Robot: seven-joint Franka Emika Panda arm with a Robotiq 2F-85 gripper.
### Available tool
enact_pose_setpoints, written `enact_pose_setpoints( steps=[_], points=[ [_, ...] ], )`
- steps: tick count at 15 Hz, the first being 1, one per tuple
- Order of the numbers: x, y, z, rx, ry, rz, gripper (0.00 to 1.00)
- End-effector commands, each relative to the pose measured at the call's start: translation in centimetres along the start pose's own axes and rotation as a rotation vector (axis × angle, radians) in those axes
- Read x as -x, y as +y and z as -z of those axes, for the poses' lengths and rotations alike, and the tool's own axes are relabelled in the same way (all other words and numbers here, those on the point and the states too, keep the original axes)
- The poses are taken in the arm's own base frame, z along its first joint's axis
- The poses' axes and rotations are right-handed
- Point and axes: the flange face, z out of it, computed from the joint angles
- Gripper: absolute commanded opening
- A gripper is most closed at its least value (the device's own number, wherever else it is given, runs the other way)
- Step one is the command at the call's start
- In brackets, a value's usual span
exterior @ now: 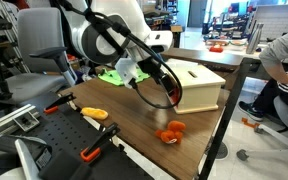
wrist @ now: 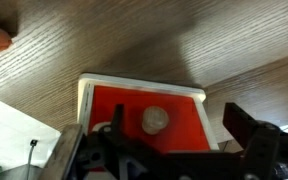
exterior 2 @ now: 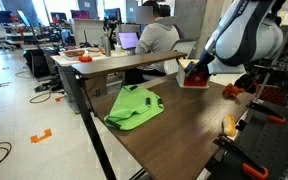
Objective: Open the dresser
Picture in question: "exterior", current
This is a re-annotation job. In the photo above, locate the black trousers person leg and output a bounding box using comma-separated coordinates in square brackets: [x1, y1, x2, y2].
[257, 78, 288, 118]

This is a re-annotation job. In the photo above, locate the grey sleeved person forearm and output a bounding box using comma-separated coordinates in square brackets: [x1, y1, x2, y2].
[258, 24, 288, 85]

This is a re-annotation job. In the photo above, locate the small orange object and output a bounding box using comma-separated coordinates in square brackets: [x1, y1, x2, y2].
[209, 44, 225, 54]

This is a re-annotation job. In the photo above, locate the black clamp with orange handle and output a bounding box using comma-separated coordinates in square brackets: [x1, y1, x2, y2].
[79, 122, 121, 164]
[43, 92, 77, 116]

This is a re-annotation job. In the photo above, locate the white grid panel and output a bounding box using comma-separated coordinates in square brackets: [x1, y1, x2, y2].
[251, 3, 288, 42]

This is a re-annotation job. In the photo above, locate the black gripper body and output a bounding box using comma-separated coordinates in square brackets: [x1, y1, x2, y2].
[138, 56, 178, 93]

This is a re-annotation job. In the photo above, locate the dark sneaker with white sole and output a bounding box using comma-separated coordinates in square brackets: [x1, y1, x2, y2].
[237, 100, 265, 122]

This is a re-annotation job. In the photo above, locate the light wooden box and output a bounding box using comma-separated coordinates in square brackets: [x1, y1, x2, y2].
[165, 58, 227, 115]

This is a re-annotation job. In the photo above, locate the grey office chair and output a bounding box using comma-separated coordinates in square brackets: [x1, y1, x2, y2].
[0, 7, 79, 102]

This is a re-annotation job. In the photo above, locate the aluminium rail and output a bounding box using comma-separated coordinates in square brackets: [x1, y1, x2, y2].
[0, 103, 41, 133]

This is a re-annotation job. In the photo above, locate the yellow plush bread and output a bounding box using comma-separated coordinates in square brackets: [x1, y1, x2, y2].
[80, 106, 110, 121]

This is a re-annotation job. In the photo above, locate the green cloth with black straps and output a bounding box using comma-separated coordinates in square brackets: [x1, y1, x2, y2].
[97, 67, 151, 87]

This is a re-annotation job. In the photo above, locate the black perforated mounting board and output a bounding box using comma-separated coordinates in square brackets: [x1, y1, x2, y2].
[3, 92, 156, 180]

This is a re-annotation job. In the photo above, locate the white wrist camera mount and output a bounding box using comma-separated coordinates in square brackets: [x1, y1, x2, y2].
[114, 57, 140, 90]

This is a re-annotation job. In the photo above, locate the orange floor bracket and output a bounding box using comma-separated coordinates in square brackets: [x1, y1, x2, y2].
[240, 116, 262, 130]

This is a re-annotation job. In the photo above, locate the orange plush toy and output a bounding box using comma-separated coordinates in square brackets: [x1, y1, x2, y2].
[154, 119, 187, 145]

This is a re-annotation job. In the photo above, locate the silver metal bottle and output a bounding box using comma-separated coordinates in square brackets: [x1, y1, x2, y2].
[245, 22, 265, 55]

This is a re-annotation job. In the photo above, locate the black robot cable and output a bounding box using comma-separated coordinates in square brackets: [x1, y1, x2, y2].
[58, 0, 184, 110]

